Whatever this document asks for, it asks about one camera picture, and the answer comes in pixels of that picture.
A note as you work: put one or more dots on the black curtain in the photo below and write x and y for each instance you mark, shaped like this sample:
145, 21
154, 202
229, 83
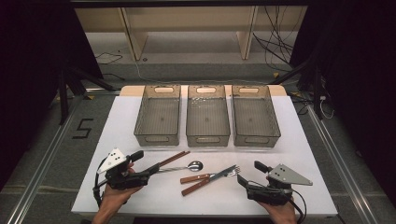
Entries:
25, 77
367, 77

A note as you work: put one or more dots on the light wooden table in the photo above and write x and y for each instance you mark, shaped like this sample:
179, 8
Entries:
132, 90

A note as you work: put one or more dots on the person's left hand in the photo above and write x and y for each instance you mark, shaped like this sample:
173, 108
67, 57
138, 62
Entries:
115, 199

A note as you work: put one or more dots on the short metal floor rail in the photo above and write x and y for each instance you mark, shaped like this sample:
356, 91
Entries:
102, 91

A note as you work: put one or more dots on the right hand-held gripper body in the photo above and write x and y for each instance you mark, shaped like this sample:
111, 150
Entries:
271, 193

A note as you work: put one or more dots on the person's right hand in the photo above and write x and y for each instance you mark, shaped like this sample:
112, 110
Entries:
281, 214

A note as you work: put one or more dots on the brown wooden chopstick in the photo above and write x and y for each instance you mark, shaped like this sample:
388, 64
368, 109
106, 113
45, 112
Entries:
174, 157

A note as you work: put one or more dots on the light wooden desk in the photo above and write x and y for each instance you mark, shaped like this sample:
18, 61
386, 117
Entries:
137, 40

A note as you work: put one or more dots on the black overhead beam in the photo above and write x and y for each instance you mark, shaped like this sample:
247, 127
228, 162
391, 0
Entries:
186, 2

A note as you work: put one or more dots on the black tripod stand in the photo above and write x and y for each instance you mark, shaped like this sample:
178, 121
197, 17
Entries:
63, 99
317, 93

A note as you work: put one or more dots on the silver metal spoon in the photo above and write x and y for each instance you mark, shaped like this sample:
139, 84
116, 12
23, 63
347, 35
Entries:
195, 165

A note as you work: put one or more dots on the grey translucent plastic bin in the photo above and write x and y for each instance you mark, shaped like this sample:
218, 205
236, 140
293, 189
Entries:
255, 119
207, 119
158, 118

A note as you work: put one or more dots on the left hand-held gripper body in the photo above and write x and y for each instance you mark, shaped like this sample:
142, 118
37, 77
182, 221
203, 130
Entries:
124, 180

